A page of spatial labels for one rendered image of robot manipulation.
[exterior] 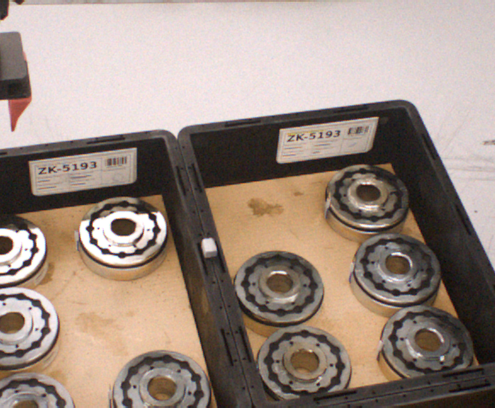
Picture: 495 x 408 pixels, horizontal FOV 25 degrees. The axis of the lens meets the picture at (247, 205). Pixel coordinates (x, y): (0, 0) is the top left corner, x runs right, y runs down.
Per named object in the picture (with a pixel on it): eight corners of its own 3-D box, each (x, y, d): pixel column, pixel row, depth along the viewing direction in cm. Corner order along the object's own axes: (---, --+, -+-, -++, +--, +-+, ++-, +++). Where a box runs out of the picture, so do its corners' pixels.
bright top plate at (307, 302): (224, 261, 131) (224, 258, 131) (307, 246, 133) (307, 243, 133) (248, 331, 125) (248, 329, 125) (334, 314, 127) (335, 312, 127)
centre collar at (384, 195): (341, 185, 140) (342, 182, 139) (377, 176, 141) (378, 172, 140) (358, 214, 137) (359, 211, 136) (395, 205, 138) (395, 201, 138)
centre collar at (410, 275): (372, 251, 133) (373, 248, 133) (413, 249, 134) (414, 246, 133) (380, 285, 130) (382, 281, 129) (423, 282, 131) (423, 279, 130)
